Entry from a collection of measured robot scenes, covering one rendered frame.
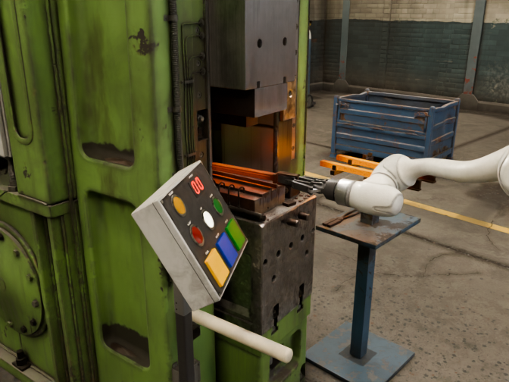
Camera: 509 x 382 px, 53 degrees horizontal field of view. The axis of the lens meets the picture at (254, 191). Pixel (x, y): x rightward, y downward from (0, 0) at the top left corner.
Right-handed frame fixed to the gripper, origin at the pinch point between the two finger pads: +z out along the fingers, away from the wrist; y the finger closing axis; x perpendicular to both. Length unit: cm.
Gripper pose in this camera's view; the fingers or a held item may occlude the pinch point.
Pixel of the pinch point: (288, 179)
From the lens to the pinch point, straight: 182.2
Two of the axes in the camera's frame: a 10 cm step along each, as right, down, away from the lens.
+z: -8.1, -2.0, 5.5
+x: 0.1, -9.4, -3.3
